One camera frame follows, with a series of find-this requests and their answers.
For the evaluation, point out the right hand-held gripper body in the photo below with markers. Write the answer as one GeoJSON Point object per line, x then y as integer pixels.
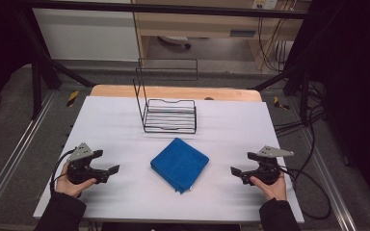
{"type": "Point", "coordinates": [268, 166]}

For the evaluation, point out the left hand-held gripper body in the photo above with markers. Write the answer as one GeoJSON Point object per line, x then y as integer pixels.
{"type": "Point", "coordinates": [80, 153]}

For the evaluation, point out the blue towel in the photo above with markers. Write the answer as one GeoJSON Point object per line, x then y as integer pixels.
{"type": "Point", "coordinates": [179, 163]}

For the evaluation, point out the person's right hand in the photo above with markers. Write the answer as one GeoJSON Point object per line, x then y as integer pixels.
{"type": "Point", "coordinates": [274, 191]}

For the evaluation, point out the person's left hand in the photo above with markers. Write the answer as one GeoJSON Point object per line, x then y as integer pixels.
{"type": "Point", "coordinates": [70, 188]}

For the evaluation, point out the white table cover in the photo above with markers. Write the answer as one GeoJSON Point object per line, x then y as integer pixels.
{"type": "Point", "coordinates": [125, 128]}

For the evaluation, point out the yellow black tape marker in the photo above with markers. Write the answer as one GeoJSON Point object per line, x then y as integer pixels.
{"type": "Point", "coordinates": [277, 101]}
{"type": "Point", "coordinates": [73, 97]}

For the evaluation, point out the white panel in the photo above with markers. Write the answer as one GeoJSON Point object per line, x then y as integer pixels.
{"type": "Point", "coordinates": [83, 35]}

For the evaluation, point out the dark curtain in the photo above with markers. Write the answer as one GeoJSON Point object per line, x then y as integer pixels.
{"type": "Point", "coordinates": [359, 80]}
{"type": "Point", "coordinates": [0, 48]}

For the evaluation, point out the white chair base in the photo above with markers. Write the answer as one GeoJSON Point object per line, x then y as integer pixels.
{"type": "Point", "coordinates": [173, 39]}

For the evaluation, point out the light wooden desk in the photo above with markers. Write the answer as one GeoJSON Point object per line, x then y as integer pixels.
{"type": "Point", "coordinates": [189, 27]}

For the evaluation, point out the aluminium floor rail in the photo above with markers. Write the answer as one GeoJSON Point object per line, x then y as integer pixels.
{"type": "Point", "coordinates": [13, 157]}
{"type": "Point", "coordinates": [334, 192]}

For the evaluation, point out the white wall socket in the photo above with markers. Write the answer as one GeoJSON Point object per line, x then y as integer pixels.
{"type": "Point", "coordinates": [265, 4]}

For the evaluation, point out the black metal frame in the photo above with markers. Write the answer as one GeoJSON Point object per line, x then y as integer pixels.
{"type": "Point", "coordinates": [173, 9]}

